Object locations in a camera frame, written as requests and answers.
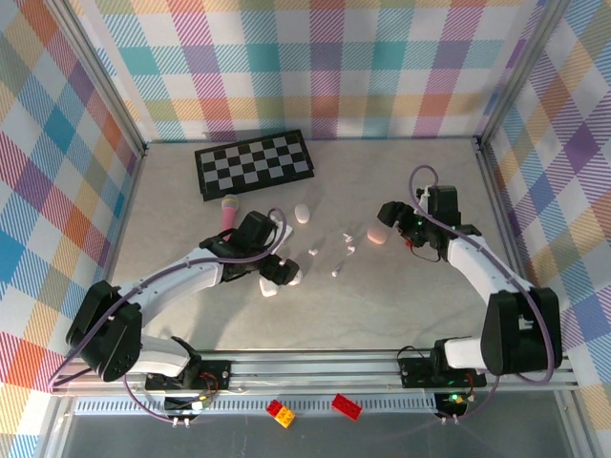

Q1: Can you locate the pink toy microphone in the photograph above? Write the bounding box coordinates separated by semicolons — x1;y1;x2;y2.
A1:
219;193;242;231

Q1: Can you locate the black and white chessboard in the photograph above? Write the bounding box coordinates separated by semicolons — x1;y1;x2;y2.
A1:
194;128;316;203

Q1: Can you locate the red and yellow toy brick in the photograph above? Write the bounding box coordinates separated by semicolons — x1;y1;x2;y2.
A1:
265;399;297;427

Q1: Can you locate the black controller board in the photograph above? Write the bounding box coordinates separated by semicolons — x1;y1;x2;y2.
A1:
433;390;474;420
163;394;215;415

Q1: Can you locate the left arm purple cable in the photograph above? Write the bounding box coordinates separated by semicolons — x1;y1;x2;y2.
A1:
47;205;290;424

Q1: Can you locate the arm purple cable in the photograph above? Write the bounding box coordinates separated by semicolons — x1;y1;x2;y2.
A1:
409;164;560;424
47;205;290;424

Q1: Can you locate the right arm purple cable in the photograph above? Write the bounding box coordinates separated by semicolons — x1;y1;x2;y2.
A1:
409;164;560;424

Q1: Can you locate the thin black gripper wire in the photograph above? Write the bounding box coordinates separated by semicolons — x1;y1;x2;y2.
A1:
412;245;443;264

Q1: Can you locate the aluminium side rail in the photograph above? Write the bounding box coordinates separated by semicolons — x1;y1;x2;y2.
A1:
102;142;150;292
474;135;534;292

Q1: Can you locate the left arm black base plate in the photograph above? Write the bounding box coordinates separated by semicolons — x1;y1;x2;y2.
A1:
144;360;233;393

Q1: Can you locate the wide aluminium base rail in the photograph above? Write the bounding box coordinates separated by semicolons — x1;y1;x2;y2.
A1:
51;349;579;397

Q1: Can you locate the aluminium frame post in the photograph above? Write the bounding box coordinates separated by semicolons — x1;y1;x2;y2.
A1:
474;0;574;149
45;0;149;161

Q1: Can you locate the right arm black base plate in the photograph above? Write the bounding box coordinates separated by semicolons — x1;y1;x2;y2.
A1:
397;346;488;388

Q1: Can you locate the white slotted cable duct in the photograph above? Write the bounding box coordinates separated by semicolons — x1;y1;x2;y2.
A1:
74;398;439;416

